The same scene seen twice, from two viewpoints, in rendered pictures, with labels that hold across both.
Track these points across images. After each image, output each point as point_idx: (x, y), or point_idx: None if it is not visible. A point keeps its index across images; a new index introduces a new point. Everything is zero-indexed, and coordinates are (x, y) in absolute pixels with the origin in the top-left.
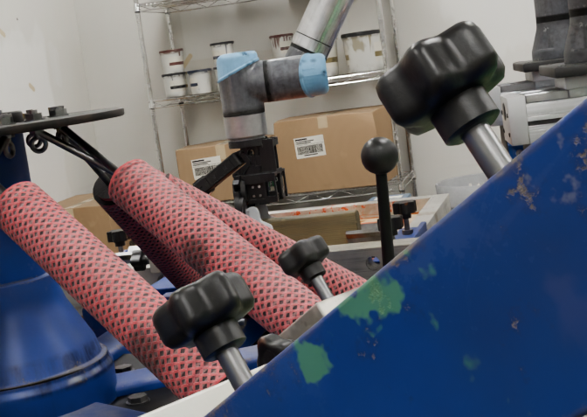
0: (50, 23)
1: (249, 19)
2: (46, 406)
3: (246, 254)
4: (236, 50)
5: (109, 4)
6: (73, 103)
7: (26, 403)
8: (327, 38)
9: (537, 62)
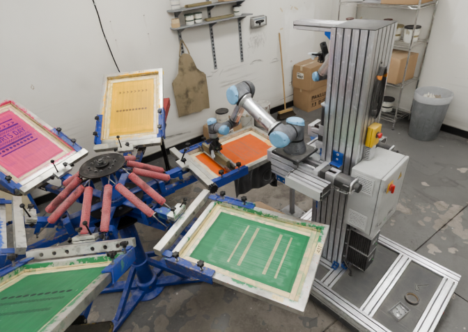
0: (319, 1)
1: (383, 8)
2: None
3: (103, 211)
4: (375, 19)
5: None
6: None
7: None
8: (235, 119)
9: (317, 125)
